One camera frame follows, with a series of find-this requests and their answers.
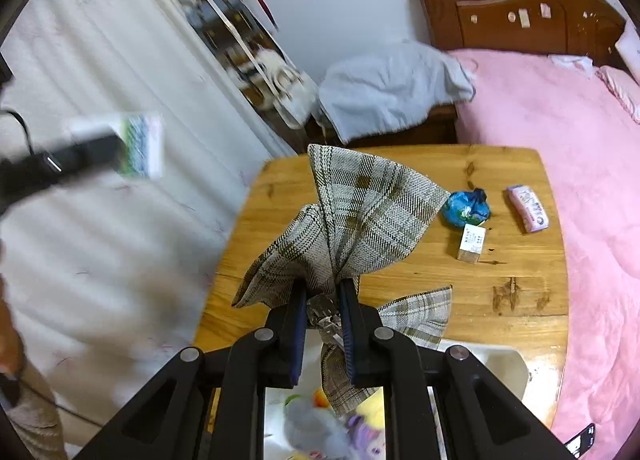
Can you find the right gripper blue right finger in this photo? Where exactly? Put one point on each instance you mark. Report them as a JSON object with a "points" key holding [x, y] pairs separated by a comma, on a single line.
{"points": [[358, 321]]}

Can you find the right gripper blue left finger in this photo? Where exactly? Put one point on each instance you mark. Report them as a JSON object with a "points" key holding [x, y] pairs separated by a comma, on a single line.
{"points": [[292, 335]]}

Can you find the yellow plush duck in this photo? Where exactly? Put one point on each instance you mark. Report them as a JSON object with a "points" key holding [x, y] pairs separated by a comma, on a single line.
{"points": [[372, 410]]}

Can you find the blue unicorn plush toy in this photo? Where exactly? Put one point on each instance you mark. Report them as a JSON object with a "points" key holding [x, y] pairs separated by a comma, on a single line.
{"points": [[313, 431]]}

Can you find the plaid fabric bow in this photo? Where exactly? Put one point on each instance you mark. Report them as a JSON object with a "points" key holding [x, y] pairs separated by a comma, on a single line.
{"points": [[371, 213]]}

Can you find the purple plush toy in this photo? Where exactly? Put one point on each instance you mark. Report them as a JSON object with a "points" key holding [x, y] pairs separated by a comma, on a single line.
{"points": [[366, 443]]}

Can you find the white small box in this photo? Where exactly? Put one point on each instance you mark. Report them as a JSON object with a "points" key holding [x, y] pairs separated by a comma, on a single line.
{"points": [[143, 138], [471, 244]]}

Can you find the pink wet tissue pack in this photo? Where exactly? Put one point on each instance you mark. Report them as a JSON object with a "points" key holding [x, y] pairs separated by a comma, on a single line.
{"points": [[529, 207]]}

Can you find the beige knit sweater forearm left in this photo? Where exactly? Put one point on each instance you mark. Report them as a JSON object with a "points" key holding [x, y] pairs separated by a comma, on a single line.
{"points": [[35, 418]]}

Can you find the person's left hand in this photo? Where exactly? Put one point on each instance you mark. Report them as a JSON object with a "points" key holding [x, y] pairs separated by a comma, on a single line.
{"points": [[11, 346]]}

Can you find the white curtain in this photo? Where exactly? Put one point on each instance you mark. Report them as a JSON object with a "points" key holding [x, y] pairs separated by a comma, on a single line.
{"points": [[107, 279]]}

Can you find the wooden table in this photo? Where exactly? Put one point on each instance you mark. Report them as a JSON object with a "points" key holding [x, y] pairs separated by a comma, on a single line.
{"points": [[516, 295]]}

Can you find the white handbag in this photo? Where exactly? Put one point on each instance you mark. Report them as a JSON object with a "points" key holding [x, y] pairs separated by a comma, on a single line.
{"points": [[295, 94]]}

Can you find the grey blanket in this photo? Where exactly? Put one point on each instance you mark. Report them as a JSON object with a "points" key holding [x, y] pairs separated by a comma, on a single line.
{"points": [[391, 90]]}

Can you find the smartphone on bed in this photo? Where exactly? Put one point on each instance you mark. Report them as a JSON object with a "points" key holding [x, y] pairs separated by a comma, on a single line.
{"points": [[582, 442]]}

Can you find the pink bed quilt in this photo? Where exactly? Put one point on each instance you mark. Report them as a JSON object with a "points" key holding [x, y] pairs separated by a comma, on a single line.
{"points": [[590, 148]]}

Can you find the white folded cloth on bed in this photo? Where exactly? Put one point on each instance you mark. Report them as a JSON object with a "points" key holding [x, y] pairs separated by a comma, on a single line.
{"points": [[583, 65]]}

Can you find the brown wooden headboard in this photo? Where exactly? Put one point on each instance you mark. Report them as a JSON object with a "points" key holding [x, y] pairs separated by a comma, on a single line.
{"points": [[565, 27]]}

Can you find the pink ruffled pillow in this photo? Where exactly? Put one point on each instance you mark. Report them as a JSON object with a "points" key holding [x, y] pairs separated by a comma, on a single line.
{"points": [[623, 87]]}

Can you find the white pillow with print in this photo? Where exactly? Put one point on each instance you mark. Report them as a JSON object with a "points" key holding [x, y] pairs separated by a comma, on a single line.
{"points": [[628, 46]]}

